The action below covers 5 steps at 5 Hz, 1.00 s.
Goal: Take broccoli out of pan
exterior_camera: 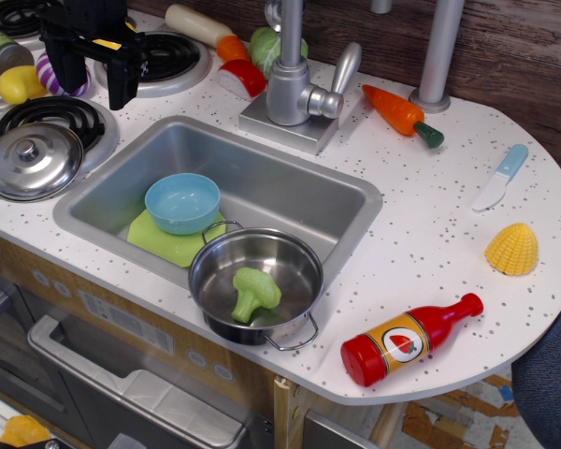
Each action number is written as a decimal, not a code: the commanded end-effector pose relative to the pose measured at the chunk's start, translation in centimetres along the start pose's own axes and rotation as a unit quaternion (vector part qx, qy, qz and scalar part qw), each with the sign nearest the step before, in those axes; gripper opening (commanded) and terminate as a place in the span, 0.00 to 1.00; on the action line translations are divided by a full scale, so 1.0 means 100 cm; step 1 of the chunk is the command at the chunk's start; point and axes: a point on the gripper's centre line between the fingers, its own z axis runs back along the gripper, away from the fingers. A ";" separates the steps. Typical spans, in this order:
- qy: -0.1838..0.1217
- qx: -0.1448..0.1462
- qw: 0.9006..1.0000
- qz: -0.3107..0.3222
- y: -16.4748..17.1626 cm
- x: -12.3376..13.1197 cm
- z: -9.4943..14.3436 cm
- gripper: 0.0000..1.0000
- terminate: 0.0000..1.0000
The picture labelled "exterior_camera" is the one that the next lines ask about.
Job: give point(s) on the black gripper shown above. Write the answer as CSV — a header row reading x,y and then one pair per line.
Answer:
x,y
73,30

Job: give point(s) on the green toy broccoli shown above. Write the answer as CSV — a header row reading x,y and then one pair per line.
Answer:
x,y
255,289

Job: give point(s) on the purple striped toy onion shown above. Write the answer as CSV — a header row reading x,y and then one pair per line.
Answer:
x,y
48,79

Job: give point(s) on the front left stove burner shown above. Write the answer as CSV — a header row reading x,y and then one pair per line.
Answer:
x,y
94,124

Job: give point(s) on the stove burner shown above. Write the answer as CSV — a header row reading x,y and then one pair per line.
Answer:
x,y
176,64
94,124
19,21

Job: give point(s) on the yellow toy lemon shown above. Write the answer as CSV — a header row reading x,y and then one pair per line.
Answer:
x,y
20,84

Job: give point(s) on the rear right stove burner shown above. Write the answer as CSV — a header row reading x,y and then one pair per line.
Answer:
x,y
176,64

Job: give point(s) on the rear left stove burner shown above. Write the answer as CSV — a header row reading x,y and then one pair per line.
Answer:
x,y
19,21

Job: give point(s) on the steel sink basin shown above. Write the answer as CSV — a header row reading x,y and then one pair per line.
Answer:
x,y
260,187

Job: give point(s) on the green label toy can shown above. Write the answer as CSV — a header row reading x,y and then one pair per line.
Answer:
x,y
13,54

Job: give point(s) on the cream toy bottle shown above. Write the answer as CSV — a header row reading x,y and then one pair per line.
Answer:
x,y
196,25

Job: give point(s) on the steel pot lid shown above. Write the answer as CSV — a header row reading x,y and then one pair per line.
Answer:
x,y
38,160

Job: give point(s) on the orange toy piece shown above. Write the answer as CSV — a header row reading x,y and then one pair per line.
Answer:
x,y
231,48

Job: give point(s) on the red white toy slice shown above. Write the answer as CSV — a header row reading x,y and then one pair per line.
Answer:
x,y
241,78

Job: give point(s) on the blue plastic bowl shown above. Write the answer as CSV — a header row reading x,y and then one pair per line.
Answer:
x,y
183,203

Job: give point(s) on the green toy cabbage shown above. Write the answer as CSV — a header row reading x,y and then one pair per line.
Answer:
x,y
265,48

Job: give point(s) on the green plastic plate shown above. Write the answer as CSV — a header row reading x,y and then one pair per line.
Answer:
x,y
178,249

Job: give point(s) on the silver toy faucet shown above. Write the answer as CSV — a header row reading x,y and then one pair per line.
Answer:
x,y
293,111

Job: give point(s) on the small steel pot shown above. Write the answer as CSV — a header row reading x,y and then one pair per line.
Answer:
x,y
295,268

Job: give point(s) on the orange toy carrot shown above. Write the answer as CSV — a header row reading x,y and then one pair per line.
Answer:
x,y
405,117

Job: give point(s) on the toy oven door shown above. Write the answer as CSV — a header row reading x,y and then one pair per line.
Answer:
x,y
149,410

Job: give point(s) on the yellow toy on floor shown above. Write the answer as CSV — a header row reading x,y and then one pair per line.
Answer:
x,y
23,430

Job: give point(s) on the red ketchup bottle toy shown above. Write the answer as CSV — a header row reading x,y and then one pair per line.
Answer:
x,y
370,357

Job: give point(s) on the blue white toy knife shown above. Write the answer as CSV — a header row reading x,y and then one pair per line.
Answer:
x,y
495,189

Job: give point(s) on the yellow toy corn piece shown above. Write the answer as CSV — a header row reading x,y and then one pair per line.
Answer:
x,y
514,250

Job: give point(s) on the blue fabric chair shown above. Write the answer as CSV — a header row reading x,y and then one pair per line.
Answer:
x,y
536,384

